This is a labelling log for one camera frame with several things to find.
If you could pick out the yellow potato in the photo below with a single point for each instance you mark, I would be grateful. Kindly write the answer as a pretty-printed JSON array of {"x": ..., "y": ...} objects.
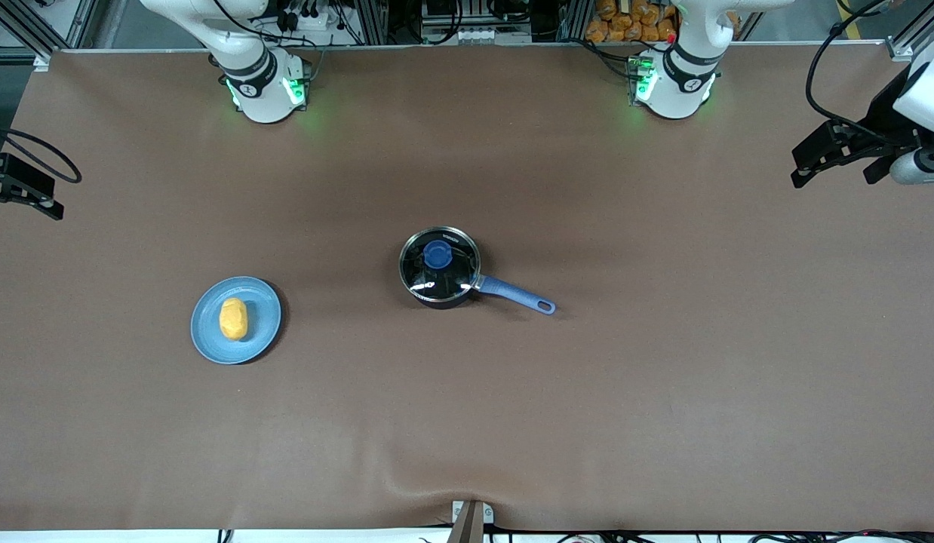
[{"x": 233, "y": 320}]

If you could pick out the aluminium frame profile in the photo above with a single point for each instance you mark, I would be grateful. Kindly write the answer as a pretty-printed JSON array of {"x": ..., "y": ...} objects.
[
  {"x": 29, "y": 34},
  {"x": 901, "y": 49}
]

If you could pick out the grey metal mount bracket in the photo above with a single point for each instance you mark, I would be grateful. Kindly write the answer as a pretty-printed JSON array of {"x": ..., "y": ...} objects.
[{"x": 471, "y": 520}]

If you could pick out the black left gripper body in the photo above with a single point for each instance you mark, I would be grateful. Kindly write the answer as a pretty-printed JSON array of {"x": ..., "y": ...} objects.
[{"x": 883, "y": 115}]

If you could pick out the blue plate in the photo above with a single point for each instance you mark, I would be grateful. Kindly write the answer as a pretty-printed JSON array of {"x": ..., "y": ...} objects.
[{"x": 263, "y": 317}]

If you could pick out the white terminal block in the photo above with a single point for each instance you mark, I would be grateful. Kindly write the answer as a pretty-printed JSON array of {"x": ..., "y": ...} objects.
[{"x": 478, "y": 34}]

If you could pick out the white power strip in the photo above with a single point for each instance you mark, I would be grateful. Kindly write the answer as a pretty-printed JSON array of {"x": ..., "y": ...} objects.
[{"x": 308, "y": 19}]

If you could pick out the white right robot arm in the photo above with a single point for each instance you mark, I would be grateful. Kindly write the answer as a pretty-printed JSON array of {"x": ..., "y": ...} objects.
[{"x": 263, "y": 98}]

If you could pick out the orange toy food pile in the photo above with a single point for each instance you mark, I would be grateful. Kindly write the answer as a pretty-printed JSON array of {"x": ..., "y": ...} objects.
[{"x": 633, "y": 23}]

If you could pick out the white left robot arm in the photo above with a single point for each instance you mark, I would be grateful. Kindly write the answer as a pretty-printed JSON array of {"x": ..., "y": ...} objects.
[{"x": 678, "y": 94}]

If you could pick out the glass lid with blue knob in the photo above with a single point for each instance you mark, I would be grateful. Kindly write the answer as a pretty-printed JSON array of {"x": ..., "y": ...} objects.
[{"x": 440, "y": 254}]

